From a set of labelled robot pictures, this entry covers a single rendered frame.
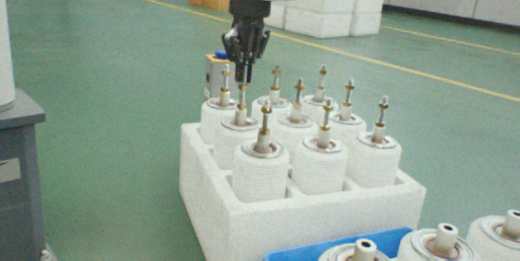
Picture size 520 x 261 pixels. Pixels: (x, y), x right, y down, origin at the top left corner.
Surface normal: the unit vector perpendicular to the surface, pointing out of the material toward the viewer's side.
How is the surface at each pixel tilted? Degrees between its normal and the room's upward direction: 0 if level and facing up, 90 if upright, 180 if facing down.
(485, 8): 90
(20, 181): 85
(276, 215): 90
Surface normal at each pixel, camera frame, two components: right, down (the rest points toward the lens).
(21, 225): 0.66, 0.31
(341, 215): 0.36, 0.35
